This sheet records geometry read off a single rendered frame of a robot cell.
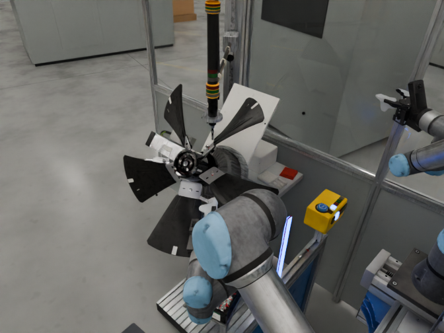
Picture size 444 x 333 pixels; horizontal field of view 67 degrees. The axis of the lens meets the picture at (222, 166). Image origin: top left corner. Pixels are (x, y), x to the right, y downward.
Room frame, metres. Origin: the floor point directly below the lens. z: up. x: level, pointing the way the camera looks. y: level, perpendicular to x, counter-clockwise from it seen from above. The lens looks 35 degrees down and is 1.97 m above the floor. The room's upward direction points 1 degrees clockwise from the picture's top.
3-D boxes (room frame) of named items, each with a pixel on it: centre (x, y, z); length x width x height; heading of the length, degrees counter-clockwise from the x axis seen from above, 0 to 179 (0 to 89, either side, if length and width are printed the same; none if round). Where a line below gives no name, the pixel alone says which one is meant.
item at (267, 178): (1.43, -0.27, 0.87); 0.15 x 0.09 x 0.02; 45
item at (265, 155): (1.60, -0.20, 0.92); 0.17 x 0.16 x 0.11; 139
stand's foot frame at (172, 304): (1.28, 0.01, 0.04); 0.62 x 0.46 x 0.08; 139
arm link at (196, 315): (0.58, 0.04, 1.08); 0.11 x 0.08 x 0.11; 133
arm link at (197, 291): (0.56, 0.05, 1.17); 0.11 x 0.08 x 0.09; 176
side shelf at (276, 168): (1.53, -0.24, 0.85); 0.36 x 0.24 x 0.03; 49
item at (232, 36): (1.66, -0.03, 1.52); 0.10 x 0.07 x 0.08; 174
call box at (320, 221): (1.03, -0.43, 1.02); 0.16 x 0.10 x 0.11; 139
